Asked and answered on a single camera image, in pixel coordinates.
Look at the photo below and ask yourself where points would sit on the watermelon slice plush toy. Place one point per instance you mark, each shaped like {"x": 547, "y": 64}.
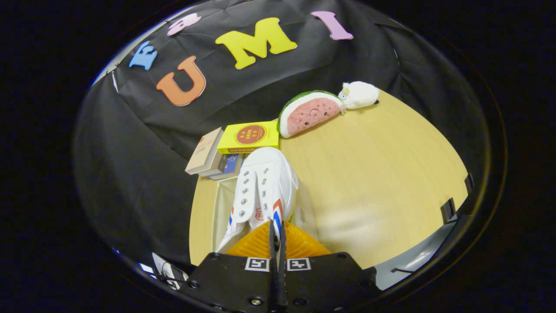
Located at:
{"x": 310, "y": 114}

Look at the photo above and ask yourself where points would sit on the white and black printed item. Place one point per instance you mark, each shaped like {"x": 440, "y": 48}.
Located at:
{"x": 171, "y": 273}

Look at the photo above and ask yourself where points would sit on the blue book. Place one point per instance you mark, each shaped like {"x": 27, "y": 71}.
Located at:
{"x": 230, "y": 164}

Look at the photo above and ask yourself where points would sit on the yellow book with red circle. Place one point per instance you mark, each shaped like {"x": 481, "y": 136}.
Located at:
{"x": 247, "y": 134}

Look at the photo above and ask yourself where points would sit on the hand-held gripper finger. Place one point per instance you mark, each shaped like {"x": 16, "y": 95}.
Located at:
{"x": 281, "y": 254}
{"x": 272, "y": 250}

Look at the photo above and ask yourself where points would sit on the grey book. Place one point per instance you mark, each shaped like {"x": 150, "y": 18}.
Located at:
{"x": 213, "y": 169}

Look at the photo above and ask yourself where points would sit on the white canvas shoe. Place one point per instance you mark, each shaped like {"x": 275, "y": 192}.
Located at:
{"x": 265, "y": 182}

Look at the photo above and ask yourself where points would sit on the white plush toy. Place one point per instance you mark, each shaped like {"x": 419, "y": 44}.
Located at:
{"x": 360, "y": 94}

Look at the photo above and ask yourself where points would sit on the black table edge clamp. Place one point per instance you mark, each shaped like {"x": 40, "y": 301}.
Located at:
{"x": 447, "y": 211}
{"x": 469, "y": 182}

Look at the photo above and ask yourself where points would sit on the cream fabric storage box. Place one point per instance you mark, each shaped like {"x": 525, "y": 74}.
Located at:
{"x": 222, "y": 204}

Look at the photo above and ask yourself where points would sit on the beige book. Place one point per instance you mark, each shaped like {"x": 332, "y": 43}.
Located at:
{"x": 204, "y": 150}

